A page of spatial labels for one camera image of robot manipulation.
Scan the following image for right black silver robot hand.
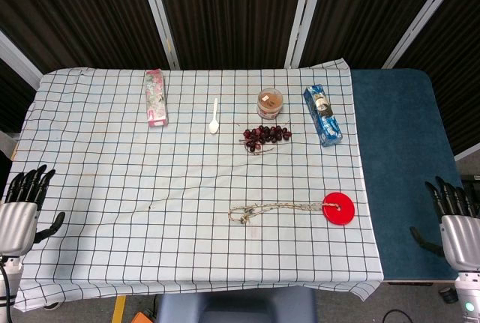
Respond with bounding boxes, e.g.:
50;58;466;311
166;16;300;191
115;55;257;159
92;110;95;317
409;175;480;274

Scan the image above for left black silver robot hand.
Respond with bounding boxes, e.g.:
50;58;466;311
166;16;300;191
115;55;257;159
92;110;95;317
0;164;66;257

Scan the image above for red disc with hole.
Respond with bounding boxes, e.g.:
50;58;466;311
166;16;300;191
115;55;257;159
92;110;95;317
321;192;356;227

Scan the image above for beige braided rope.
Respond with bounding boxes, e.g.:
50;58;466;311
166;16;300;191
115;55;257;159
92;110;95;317
228;202;343;226

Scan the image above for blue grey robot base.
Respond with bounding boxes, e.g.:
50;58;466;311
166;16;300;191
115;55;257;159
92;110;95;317
154;286;319;323

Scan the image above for black round floor caster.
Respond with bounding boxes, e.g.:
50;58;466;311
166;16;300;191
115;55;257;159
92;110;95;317
439;286;459;305

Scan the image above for teal felt table mat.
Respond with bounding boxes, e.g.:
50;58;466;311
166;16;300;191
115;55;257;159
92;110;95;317
349;67;465;283

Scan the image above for white black checked tablecloth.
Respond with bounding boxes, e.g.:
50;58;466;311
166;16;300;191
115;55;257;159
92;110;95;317
7;58;384;311

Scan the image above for pink floral tissue box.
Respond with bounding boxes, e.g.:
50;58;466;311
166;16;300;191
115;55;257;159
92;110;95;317
143;69;169;128

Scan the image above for blue printed carton box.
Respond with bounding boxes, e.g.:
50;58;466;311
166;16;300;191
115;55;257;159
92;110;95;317
302;84;344;148

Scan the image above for white plastic spoon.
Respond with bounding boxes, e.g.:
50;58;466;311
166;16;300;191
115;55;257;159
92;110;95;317
208;97;221;135

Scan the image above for dark red grape bunch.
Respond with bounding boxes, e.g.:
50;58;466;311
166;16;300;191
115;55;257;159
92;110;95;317
238;123;293;156

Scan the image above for clear jar with brown lid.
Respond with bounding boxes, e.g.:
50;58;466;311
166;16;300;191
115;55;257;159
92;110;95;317
256;88;284;121

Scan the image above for white screen frame post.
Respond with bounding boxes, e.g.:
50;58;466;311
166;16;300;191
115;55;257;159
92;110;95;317
283;0;328;70
452;142;480;162
0;29;44;81
381;0;473;70
136;0;182;70

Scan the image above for black floor cable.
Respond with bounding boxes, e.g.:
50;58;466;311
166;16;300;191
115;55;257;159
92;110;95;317
381;309;414;323

